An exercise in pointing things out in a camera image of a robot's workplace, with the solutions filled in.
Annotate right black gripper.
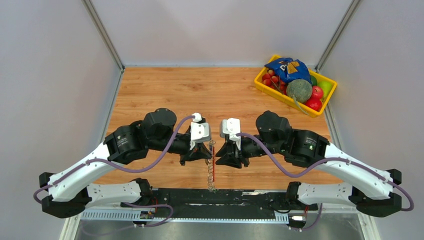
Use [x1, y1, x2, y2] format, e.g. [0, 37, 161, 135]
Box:
[215, 133, 285, 169]

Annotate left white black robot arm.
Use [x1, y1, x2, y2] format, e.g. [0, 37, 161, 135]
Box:
[38, 108, 212, 219]

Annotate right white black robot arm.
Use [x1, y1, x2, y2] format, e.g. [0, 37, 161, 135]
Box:
[216, 111, 402, 218]

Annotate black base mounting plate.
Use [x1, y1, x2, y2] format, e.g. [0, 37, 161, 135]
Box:
[134, 188, 307, 220]

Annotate yellow plastic bin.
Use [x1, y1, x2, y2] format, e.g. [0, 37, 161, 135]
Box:
[253, 55, 338, 118]

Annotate red cherry tomatoes bunch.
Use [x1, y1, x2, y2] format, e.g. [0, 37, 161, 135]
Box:
[261, 69, 287, 95]

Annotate green round melon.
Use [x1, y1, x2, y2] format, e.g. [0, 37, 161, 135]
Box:
[286, 79, 313, 104]

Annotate red apple lower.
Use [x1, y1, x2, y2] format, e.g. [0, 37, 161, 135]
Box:
[304, 98, 323, 112]

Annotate red apple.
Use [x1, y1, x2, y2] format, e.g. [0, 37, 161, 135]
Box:
[304, 98, 323, 112]
[310, 85, 324, 100]

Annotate blue chips bag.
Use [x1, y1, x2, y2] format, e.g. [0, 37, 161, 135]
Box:
[268, 57, 311, 84]

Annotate red apple upper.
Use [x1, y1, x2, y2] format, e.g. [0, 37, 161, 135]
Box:
[310, 85, 324, 100]

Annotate dark green fruit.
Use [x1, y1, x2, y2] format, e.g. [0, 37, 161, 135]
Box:
[310, 75, 318, 86]

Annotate light green apple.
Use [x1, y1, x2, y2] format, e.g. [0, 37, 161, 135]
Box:
[317, 81, 333, 99]

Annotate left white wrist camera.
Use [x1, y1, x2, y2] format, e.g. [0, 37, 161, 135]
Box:
[190, 112, 212, 148]

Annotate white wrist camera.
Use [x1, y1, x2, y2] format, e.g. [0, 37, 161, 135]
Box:
[190, 112, 212, 148]
[219, 118, 242, 150]

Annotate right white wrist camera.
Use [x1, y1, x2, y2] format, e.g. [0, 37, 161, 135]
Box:
[219, 118, 242, 150]

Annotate white slotted cable duct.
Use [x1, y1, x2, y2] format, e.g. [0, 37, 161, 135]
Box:
[80, 209, 289, 224]

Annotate aluminium frame rail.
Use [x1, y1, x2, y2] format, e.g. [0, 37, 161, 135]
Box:
[60, 204, 380, 240]

